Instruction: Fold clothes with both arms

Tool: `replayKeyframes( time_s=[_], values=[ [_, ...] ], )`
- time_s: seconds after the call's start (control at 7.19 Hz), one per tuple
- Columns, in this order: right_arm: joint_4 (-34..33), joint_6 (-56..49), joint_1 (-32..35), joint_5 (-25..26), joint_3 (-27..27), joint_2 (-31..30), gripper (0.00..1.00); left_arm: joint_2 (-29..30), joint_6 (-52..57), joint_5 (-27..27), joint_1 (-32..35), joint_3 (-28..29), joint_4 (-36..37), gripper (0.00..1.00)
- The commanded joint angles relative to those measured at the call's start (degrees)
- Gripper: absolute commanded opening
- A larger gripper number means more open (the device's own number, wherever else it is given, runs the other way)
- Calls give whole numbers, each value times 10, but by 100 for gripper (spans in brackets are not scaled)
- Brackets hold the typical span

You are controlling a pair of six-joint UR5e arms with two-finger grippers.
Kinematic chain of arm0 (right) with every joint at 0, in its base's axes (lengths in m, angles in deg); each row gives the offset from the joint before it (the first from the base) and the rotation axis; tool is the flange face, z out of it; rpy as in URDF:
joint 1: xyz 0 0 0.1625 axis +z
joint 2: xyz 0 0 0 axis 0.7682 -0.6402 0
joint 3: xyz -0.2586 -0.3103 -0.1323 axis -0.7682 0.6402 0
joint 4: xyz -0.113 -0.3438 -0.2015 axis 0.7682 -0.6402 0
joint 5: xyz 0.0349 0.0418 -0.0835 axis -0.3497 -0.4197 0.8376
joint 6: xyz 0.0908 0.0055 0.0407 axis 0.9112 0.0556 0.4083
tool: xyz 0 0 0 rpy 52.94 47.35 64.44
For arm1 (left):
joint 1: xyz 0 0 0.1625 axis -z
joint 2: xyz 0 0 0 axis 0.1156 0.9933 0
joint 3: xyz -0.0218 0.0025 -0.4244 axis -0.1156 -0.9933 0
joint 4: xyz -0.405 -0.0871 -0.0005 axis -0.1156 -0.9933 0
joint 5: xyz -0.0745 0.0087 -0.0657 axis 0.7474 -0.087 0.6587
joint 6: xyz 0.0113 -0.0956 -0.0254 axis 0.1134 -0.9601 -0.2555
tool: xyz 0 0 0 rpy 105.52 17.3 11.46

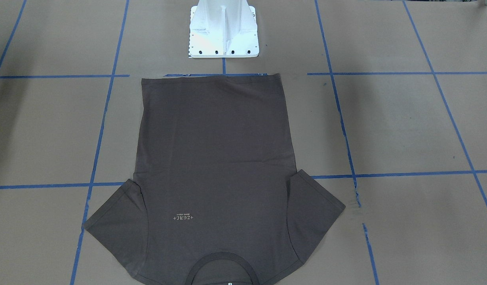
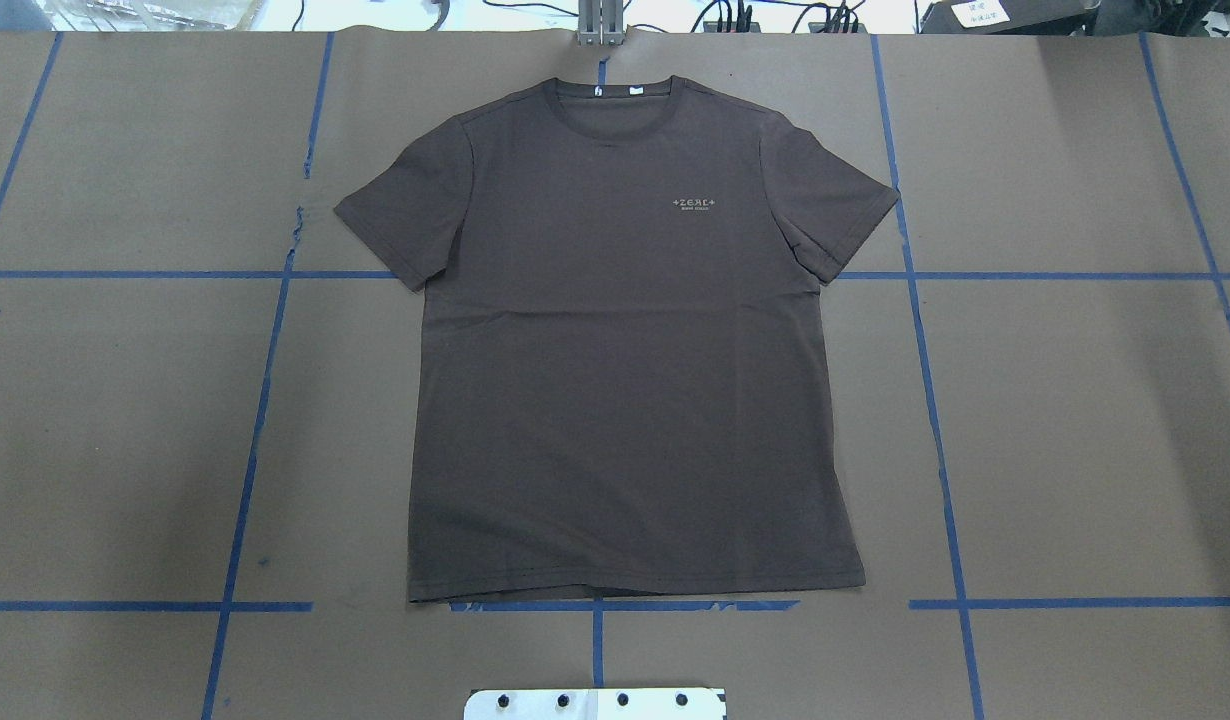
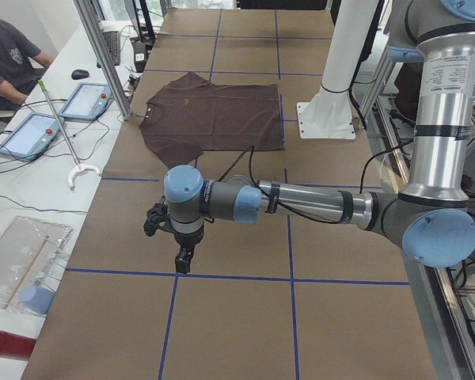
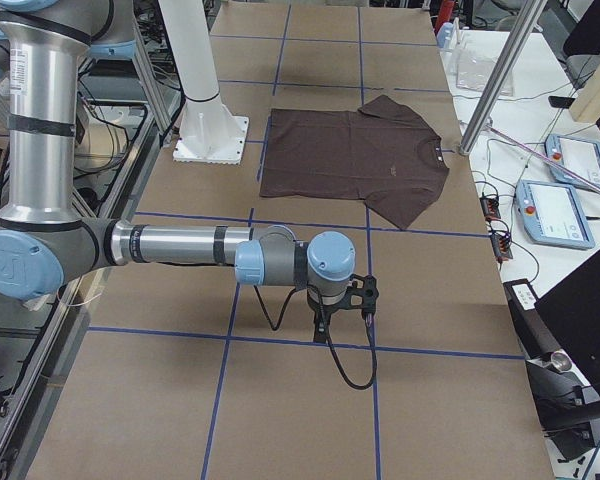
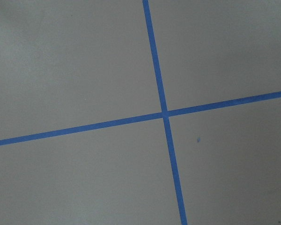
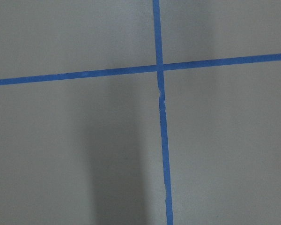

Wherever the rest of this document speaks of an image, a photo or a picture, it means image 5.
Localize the blue tape line crosswise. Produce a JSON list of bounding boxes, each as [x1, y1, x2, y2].
[[0, 91, 281, 146]]

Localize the blue tape line lengthwise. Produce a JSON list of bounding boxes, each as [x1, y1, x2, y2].
[[142, 0, 188, 225]]

